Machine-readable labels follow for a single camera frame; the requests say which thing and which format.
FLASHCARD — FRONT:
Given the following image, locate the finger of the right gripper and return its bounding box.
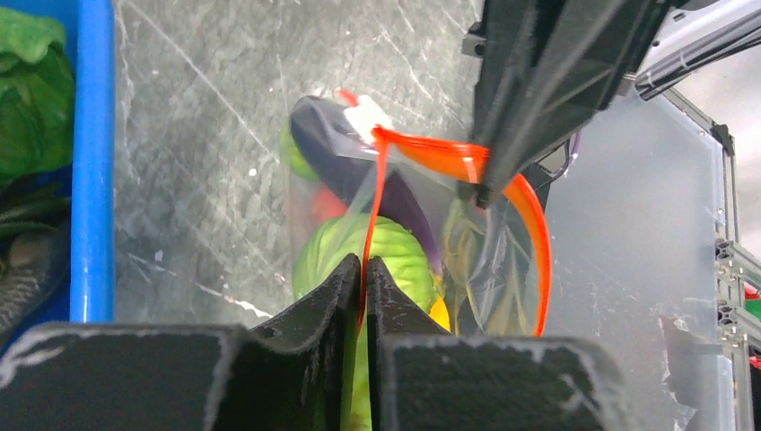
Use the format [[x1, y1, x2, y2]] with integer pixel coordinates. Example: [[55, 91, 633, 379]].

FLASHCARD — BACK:
[[462, 0, 672, 208]]

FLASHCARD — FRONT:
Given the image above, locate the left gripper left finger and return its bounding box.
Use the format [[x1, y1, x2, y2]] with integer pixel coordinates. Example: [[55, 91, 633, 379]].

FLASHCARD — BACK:
[[1, 255, 360, 430]]

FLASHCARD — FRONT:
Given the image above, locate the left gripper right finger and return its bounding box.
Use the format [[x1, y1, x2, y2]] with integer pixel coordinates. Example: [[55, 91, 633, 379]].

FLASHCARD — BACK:
[[366, 258, 636, 430]]

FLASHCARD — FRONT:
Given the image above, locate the yellow toy mango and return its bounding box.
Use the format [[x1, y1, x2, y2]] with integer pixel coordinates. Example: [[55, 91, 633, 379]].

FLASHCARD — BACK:
[[428, 296, 451, 332]]

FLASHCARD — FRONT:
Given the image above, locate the pale green toy cabbage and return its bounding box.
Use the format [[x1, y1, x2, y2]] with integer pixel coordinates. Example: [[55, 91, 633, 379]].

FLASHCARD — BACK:
[[292, 215, 439, 430]]

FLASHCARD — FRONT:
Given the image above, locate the red toy peach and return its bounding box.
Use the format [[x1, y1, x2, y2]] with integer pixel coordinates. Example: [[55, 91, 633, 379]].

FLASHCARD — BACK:
[[311, 185, 347, 225]]

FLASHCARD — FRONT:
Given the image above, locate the clear zip top bag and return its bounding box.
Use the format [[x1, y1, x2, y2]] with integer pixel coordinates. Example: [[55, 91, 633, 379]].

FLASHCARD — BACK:
[[279, 89, 554, 431]]

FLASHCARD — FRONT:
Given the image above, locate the purple toy eggplant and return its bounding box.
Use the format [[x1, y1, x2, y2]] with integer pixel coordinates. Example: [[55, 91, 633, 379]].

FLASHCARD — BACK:
[[287, 95, 443, 277]]

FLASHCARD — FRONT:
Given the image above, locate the green toy ball vegetable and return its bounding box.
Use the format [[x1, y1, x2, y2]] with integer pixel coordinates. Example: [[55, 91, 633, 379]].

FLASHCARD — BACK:
[[279, 121, 319, 182]]

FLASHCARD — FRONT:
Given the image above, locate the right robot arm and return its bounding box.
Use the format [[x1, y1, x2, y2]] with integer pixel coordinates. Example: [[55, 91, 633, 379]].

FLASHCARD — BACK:
[[462, 0, 760, 208]]

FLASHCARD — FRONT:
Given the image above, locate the blue plastic bin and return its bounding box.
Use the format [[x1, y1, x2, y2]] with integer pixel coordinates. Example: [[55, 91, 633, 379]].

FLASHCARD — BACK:
[[4, 1, 116, 330]]

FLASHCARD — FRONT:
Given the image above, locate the green toy lettuce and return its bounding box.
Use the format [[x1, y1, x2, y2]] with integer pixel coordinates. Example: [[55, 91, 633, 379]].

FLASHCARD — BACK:
[[1, 6, 75, 185]]

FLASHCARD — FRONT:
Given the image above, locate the aluminium frame rail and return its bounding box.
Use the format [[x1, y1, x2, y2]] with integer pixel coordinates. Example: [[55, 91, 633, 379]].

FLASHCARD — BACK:
[[664, 90, 760, 430]]

